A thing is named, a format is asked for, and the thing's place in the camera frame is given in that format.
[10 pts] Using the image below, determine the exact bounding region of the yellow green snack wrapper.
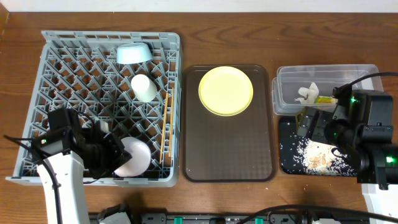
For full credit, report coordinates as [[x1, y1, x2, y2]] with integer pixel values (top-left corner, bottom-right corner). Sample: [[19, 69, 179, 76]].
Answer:
[[315, 96, 338, 104]]

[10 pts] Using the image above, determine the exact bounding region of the white tissue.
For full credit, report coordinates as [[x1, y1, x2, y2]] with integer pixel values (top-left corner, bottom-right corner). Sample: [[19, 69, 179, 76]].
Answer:
[[295, 82, 319, 105]]

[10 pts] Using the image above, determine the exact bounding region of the pink small plate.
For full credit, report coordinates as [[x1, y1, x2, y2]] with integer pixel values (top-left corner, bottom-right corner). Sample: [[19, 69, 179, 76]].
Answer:
[[114, 137, 151, 177]]

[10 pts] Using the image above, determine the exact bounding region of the cream cup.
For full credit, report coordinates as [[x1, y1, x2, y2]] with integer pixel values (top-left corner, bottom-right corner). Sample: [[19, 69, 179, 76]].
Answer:
[[131, 74, 157, 103]]

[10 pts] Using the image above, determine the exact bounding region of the yellow plate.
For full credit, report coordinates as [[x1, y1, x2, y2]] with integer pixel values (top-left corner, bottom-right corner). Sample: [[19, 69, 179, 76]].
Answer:
[[198, 66, 254, 116]]

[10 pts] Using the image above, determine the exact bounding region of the light blue bowl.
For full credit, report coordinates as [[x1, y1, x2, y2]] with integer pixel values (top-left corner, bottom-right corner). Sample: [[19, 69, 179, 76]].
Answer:
[[116, 43, 152, 64]]

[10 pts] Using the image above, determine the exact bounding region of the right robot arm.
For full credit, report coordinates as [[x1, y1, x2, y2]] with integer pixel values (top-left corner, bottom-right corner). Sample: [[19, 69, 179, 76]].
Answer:
[[295, 89, 397, 190]]

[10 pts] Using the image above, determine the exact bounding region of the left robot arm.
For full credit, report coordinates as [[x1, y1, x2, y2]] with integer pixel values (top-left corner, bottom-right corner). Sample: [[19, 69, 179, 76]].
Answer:
[[30, 126, 132, 223]]

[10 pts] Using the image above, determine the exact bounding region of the black waste tray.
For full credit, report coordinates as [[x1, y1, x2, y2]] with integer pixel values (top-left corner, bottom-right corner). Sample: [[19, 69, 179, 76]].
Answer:
[[278, 116, 361, 178]]

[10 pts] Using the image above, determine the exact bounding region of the grey dishwasher rack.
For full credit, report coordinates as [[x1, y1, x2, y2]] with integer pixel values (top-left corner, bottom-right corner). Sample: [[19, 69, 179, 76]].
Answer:
[[22, 30, 183, 187]]

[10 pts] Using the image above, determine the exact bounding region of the spilled rice pile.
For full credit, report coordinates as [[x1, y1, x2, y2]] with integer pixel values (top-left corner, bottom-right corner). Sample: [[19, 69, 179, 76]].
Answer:
[[281, 123, 355, 177]]

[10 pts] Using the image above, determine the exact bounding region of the clear plastic container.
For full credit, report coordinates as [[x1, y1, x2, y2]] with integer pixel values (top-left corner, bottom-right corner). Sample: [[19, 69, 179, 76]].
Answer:
[[272, 64, 379, 116]]

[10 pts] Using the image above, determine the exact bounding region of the brown plastic serving tray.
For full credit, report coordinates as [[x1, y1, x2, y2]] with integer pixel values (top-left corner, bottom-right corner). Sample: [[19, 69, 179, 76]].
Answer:
[[181, 65, 277, 183]]

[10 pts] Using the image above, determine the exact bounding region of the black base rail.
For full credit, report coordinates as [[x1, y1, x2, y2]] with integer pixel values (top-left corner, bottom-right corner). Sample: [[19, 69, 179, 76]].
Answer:
[[89, 204, 370, 224]]

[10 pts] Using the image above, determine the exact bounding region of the black cable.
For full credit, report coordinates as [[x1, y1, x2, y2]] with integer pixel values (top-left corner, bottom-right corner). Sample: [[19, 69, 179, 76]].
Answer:
[[236, 203, 398, 224]]

